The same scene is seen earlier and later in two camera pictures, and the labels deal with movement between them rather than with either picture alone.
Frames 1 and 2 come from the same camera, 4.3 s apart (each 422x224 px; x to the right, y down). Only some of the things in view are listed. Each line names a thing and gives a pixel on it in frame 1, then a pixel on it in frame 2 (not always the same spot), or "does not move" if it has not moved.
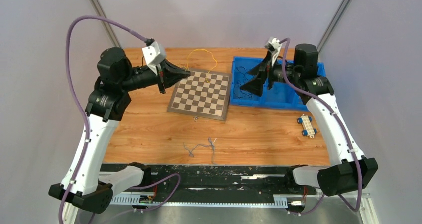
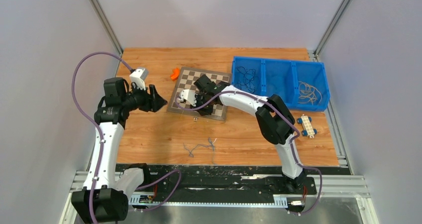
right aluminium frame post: x=337 y=17 does not move
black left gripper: x=169 y=73 -> x=153 y=102
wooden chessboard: x=203 y=94 does not move
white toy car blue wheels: x=305 y=121 does not move
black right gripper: x=263 y=69 -> x=203 y=112
